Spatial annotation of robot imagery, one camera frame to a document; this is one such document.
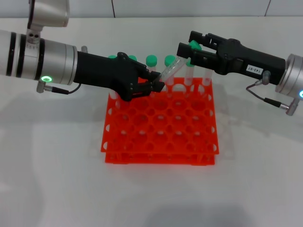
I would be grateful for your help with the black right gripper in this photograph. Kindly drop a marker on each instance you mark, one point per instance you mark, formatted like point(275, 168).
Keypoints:
point(236, 59)

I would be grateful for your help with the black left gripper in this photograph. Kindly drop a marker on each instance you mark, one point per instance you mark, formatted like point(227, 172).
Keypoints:
point(104, 72)

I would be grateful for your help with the orange plastic test tube rack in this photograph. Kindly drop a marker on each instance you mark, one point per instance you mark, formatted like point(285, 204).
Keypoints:
point(161, 132)

